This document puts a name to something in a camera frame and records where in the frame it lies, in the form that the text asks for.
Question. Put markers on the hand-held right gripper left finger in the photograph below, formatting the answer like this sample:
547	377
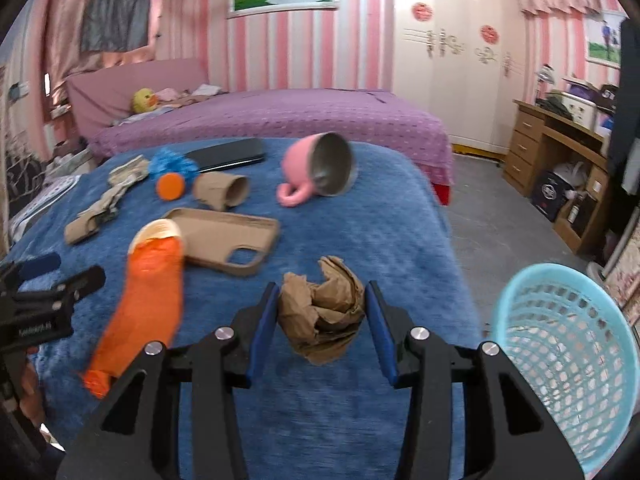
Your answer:
262	330

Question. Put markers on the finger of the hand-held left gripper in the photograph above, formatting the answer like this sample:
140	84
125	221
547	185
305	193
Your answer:
82	281
42	263

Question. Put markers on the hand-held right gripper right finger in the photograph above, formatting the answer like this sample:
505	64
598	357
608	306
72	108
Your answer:
382	335

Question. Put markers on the brown paper ball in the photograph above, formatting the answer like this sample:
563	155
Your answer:
320	310

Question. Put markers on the orange sock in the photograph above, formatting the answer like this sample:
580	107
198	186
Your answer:
145	300

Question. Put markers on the orange round cap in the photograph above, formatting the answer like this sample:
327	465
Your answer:
171	186

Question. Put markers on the light blue plastic basket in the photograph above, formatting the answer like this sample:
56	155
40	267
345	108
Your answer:
560	360

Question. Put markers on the person's left hand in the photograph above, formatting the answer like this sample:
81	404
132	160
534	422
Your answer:
31	395

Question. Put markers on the crumpled tan paper strip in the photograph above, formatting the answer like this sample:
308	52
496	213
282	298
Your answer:
97	212

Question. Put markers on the tan phone case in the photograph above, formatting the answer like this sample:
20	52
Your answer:
235	235

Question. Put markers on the blue fluffy blanket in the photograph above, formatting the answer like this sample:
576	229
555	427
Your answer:
350	230

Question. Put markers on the printed paper packet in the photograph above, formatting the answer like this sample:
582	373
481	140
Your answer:
129	171

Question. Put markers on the cardboard tube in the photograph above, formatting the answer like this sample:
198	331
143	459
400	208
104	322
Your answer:
220	190

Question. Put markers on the crumpled blue plastic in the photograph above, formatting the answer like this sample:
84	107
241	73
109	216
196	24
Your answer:
172	162

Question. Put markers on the pink mug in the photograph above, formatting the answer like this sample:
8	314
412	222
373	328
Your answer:
300	165

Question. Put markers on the black tablet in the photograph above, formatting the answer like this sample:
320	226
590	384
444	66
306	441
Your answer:
227	155

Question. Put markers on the pink covered headboard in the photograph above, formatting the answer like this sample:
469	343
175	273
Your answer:
105	90

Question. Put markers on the yellow duck plush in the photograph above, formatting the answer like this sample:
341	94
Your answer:
144	101

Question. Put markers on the pink clothes pile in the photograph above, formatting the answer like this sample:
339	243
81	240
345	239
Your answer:
185	96

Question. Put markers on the black bag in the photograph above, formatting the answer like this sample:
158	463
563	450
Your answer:
547	195

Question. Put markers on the purple bed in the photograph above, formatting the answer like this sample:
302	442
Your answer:
310	115

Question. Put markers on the wooden desk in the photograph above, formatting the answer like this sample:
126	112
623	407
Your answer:
525	140

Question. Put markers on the white wardrobe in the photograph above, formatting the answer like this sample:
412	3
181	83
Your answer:
450	75

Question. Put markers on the grey hanging cloth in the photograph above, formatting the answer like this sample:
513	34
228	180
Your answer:
117	5

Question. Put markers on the white storage box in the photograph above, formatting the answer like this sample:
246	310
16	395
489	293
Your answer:
580	105

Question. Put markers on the desk lamp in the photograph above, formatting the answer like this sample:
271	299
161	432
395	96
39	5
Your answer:
545	75

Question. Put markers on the red round sticker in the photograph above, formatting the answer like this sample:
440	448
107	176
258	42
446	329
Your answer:
490	33
422	11

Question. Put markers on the dark hanging clothing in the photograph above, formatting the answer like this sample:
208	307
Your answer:
625	125

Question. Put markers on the small wall poster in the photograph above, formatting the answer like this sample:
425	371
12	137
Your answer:
602	40

